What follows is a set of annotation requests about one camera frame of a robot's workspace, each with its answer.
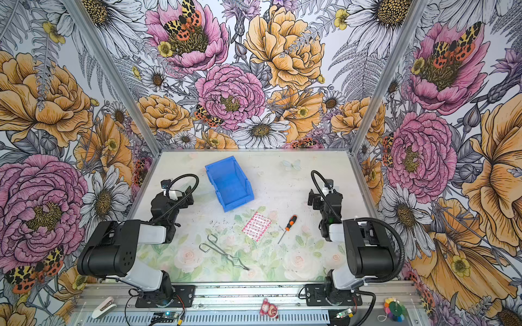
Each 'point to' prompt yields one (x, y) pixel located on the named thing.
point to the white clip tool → (108, 305)
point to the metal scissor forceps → (213, 246)
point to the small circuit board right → (347, 312)
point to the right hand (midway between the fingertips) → (322, 194)
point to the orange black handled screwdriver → (289, 225)
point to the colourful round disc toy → (394, 309)
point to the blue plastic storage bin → (232, 187)
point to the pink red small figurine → (268, 308)
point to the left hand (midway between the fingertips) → (181, 192)
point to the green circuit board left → (164, 317)
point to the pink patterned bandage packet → (257, 227)
